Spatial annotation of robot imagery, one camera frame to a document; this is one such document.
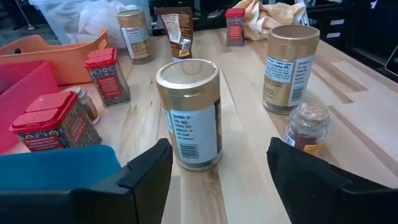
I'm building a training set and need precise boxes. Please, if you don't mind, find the blue plastic bin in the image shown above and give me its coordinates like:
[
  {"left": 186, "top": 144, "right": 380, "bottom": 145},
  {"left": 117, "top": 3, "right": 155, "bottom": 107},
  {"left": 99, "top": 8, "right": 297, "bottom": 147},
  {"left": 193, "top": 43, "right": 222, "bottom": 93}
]
[{"left": 0, "top": 144, "right": 122, "bottom": 191}]

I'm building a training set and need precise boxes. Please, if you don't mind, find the orange plastic bin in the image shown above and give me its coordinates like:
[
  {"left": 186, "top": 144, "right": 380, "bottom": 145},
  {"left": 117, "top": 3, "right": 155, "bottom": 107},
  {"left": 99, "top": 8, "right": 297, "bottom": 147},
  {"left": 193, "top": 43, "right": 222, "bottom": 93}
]
[{"left": 0, "top": 29, "right": 109, "bottom": 86}]

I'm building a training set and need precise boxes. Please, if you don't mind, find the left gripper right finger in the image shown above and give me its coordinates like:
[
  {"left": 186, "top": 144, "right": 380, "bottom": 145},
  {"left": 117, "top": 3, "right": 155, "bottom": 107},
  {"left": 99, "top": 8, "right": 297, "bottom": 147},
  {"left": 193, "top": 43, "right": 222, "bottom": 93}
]
[{"left": 266, "top": 136, "right": 398, "bottom": 224}]

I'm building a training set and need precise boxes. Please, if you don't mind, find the pink plastic bin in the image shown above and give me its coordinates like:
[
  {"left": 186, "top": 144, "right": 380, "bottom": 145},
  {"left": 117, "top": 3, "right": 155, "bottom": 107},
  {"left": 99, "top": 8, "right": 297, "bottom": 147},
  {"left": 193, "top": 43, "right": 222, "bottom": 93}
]
[{"left": 0, "top": 60, "right": 62, "bottom": 155}]

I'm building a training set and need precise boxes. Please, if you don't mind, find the yellow cloth towel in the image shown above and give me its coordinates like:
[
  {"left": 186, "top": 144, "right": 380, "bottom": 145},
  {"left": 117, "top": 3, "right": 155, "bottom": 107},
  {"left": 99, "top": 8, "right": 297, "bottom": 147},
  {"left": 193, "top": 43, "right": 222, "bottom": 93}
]
[{"left": 232, "top": 0, "right": 308, "bottom": 42}]

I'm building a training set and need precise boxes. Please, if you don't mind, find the clear plastic storage bin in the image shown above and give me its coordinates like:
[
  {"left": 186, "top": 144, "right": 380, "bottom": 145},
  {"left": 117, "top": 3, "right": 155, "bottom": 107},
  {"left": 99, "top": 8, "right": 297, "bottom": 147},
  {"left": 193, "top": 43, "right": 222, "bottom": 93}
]
[{"left": 28, "top": 0, "right": 153, "bottom": 49}]

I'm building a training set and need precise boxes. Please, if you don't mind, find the small glass saffron jar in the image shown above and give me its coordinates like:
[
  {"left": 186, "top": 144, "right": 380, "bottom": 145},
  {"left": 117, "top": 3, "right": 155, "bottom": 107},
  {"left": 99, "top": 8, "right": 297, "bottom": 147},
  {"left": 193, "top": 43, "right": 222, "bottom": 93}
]
[
  {"left": 62, "top": 86, "right": 101, "bottom": 126},
  {"left": 283, "top": 101, "right": 331, "bottom": 156}
]

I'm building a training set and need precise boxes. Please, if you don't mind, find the gold-lid spice jar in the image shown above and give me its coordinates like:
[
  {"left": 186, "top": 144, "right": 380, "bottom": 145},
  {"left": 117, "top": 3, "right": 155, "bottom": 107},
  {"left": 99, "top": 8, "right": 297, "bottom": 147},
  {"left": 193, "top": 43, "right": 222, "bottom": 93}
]
[
  {"left": 262, "top": 24, "right": 321, "bottom": 115},
  {"left": 155, "top": 58, "right": 223, "bottom": 172},
  {"left": 116, "top": 9, "right": 155, "bottom": 65}
]

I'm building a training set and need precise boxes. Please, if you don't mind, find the red-lid smoked paprika tin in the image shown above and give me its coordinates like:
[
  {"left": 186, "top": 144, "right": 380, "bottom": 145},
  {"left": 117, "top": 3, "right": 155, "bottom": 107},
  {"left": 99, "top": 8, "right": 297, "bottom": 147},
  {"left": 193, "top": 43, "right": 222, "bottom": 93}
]
[
  {"left": 84, "top": 47, "right": 131, "bottom": 108},
  {"left": 8, "top": 90, "right": 103, "bottom": 153},
  {"left": 224, "top": 7, "right": 246, "bottom": 47}
]

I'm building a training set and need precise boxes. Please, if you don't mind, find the white plastic bag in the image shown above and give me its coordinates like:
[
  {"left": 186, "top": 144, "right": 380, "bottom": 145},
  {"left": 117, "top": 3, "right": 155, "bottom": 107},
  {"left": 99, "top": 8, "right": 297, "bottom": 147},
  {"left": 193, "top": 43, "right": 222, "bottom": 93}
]
[{"left": 67, "top": 0, "right": 137, "bottom": 47}]

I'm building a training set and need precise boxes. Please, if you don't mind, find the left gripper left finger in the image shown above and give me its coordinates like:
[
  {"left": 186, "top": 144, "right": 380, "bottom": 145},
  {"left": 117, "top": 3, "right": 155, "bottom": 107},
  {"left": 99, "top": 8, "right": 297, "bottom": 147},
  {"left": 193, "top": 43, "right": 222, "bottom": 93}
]
[{"left": 0, "top": 138, "right": 174, "bottom": 224}]

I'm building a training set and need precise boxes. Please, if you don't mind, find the black drawer cabinet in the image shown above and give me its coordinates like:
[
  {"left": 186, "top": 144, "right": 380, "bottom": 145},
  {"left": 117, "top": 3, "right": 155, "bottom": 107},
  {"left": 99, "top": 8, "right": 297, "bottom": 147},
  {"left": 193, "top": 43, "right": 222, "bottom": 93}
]
[{"left": 306, "top": 0, "right": 398, "bottom": 82}]

